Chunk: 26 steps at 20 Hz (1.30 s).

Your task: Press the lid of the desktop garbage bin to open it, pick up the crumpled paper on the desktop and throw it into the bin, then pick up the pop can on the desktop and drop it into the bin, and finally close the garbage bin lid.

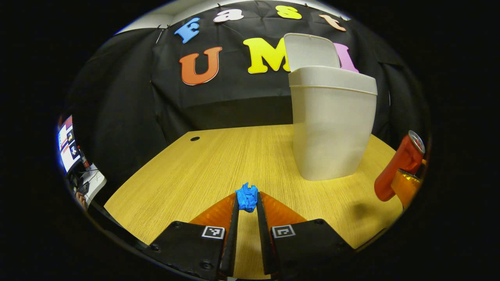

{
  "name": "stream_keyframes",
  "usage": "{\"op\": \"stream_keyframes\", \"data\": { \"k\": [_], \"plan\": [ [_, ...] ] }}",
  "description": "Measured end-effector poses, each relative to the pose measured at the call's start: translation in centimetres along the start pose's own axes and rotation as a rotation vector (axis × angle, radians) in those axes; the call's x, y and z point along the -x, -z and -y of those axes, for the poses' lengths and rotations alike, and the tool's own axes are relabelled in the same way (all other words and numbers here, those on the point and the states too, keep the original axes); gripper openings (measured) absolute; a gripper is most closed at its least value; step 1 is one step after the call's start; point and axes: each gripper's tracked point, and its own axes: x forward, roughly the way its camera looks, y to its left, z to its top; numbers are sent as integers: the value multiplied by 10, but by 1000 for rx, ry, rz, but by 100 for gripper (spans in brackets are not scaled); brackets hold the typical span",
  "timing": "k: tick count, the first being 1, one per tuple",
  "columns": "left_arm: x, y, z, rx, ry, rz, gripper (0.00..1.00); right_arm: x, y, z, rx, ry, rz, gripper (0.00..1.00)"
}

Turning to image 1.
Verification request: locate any white desktop garbage bin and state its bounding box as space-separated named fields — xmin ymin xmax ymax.
xmin=284 ymin=33 xmax=378 ymax=181

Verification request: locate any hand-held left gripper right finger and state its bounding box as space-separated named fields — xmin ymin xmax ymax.
xmin=256 ymin=191 xmax=355 ymax=281

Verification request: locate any computer monitor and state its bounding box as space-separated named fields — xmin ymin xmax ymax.
xmin=57 ymin=115 xmax=82 ymax=174

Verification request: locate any blue paper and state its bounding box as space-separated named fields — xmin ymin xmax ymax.
xmin=235 ymin=182 xmax=259 ymax=213

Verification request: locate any red pop can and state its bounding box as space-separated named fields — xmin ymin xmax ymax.
xmin=374 ymin=130 xmax=425 ymax=202

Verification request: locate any black backdrop cloth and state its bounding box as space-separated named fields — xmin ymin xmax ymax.
xmin=64 ymin=0 xmax=430 ymax=196

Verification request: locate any white side table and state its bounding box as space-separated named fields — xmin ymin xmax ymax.
xmin=78 ymin=164 xmax=107 ymax=207

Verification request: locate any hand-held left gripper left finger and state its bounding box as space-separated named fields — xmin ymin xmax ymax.
xmin=141 ymin=192 xmax=240 ymax=281

